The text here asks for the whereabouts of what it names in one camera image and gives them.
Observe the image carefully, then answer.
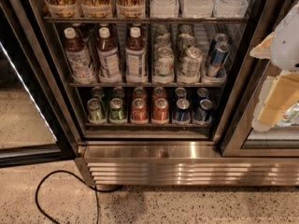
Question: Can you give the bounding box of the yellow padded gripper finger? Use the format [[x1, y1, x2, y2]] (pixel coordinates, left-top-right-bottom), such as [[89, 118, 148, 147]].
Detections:
[[251, 70, 299, 132], [249, 33, 274, 59]]

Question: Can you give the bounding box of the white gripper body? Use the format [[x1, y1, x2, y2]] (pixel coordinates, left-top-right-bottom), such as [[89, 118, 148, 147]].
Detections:
[[270, 4, 299, 71]]

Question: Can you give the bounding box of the rear blue silver can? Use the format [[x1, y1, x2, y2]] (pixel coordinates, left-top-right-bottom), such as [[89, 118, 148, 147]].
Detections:
[[209, 34, 228, 53]]

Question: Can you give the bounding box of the blue silver can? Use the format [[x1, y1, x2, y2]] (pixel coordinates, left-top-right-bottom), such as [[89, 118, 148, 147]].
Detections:
[[206, 42, 230, 77], [209, 34, 228, 53]]

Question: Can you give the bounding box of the front blue silver can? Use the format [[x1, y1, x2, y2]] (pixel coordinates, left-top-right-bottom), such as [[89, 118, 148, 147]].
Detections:
[[206, 42, 230, 77]]

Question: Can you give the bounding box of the right glass fridge door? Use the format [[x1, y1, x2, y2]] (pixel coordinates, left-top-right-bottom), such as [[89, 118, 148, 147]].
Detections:
[[221, 60, 299, 157]]

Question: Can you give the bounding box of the front right white green can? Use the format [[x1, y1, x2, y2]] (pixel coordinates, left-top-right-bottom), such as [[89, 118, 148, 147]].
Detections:
[[178, 47, 203, 84]]

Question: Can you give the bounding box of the white green can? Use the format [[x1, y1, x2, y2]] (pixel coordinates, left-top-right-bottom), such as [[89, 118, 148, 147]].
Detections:
[[153, 47, 174, 84], [178, 47, 203, 84]]

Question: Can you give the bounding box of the front right blue can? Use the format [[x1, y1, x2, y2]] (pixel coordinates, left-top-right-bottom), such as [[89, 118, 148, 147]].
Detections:
[[194, 99, 213, 122]]

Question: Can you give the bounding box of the front left blue can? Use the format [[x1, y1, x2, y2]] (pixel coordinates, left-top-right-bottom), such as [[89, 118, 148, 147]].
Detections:
[[173, 98, 191, 124]]

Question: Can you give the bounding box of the front left white green can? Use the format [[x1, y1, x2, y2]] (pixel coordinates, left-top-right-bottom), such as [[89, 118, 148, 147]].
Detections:
[[153, 47, 174, 84]]

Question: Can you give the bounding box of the stainless steel fridge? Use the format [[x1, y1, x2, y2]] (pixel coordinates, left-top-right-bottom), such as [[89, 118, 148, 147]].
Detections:
[[3, 0, 299, 188]]

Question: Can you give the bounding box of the front right red can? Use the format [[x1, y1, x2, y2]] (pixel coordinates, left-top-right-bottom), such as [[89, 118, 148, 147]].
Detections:
[[152, 98, 169, 124]]

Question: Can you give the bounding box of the red can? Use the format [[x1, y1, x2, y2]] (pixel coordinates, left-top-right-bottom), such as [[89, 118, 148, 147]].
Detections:
[[152, 98, 169, 124], [131, 98, 148, 124]]

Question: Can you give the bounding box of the front left red can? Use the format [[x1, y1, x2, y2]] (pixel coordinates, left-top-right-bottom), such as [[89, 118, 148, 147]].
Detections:
[[131, 98, 148, 124]]

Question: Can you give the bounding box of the open glass fridge door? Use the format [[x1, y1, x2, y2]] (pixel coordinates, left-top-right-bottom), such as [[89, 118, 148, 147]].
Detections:
[[0, 0, 76, 168]]

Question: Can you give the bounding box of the right clear water bottle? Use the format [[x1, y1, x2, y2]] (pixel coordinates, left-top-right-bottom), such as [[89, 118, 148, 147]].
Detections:
[[213, 0, 249, 18]]

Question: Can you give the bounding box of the clear water bottle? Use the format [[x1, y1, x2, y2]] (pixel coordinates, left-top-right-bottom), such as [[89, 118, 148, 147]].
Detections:
[[150, 0, 179, 19], [179, 0, 214, 19], [213, 0, 249, 18]]

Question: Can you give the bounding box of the middle clear water bottle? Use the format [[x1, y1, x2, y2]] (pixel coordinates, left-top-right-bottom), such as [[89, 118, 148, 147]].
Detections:
[[179, 0, 214, 19]]

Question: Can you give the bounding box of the left clear water bottle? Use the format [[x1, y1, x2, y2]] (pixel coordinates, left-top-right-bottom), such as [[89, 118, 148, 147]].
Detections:
[[150, 0, 179, 19]]

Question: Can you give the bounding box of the right tea bottle white cap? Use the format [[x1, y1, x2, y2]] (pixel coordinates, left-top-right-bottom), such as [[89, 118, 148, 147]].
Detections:
[[125, 27, 147, 83]]

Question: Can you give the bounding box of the tea bottle white cap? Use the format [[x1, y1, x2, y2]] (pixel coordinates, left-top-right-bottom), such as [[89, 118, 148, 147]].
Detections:
[[125, 27, 147, 83], [96, 27, 122, 83], [64, 27, 95, 84]]

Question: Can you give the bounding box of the right brown drink bottle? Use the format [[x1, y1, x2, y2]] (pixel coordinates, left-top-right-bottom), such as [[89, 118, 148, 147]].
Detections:
[[116, 0, 145, 18]]

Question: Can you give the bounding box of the middle tea bottle white cap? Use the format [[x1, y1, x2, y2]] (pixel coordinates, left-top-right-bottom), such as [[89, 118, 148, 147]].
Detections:
[[96, 27, 122, 83]]

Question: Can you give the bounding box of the middle brown drink bottle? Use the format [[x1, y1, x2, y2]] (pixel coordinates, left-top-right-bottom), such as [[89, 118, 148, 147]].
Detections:
[[81, 0, 112, 18]]

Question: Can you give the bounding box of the left tea bottle white cap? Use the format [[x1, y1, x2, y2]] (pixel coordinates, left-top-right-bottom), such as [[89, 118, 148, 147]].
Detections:
[[64, 27, 95, 84]]

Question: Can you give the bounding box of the black power cable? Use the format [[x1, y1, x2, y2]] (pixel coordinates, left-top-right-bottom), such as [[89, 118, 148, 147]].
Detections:
[[35, 169, 123, 224]]

